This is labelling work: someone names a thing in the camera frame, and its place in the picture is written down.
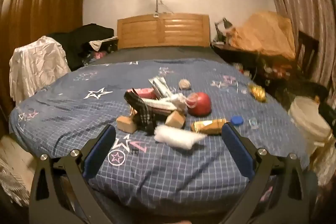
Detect long white packet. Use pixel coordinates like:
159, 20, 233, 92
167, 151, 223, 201
143, 98, 188, 112

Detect white crinkled cloth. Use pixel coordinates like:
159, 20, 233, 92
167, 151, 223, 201
9, 35, 71, 104

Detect orange cloth cover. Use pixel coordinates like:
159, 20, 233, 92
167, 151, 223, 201
231, 11, 296, 59

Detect wooden block right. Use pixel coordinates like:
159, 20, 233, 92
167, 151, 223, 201
165, 110, 185, 130

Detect dark wooden desk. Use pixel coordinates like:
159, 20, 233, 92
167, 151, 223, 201
211, 43, 297, 83

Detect black desk lamp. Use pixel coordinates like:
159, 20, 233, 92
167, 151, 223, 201
214, 18, 231, 43

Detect pile of black clothes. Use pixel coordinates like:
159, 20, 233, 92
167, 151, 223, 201
47, 23, 118, 71

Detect brown wooden wardrobe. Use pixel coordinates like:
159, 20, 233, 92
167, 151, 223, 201
0, 0, 86, 109

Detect wooden headboard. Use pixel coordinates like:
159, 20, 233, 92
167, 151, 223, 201
117, 13, 211, 50

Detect wooden block left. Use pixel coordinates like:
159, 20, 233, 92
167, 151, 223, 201
116, 115, 137, 132

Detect black white plaid cloth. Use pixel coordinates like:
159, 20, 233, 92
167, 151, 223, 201
124, 90, 158, 134

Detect white plastic bucket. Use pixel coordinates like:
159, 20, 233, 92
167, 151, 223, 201
288, 95, 335, 151

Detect gold foil wrapper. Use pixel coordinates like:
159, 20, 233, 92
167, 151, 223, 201
248, 84, 267, 103
190, 119, 227, 133

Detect wooden block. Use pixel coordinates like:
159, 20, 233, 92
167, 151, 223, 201
116, 115, 137, 132
165, 110, 185, 130

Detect pink box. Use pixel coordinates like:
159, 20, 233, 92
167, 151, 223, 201
131, 88, 158, 100

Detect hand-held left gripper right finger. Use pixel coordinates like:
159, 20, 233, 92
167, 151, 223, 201
221, 122, 319, 224

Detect blue star printed blanket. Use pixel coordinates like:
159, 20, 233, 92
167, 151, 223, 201
9, 57, 310, 210

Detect silver striped packet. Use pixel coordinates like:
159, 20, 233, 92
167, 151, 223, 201
148, 77, 174, 98

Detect dark wooden chair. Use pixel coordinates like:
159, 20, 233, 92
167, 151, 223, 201
295, 30, 319, 72

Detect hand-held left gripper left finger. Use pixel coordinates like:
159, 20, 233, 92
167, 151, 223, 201
28, 124, 117, 224

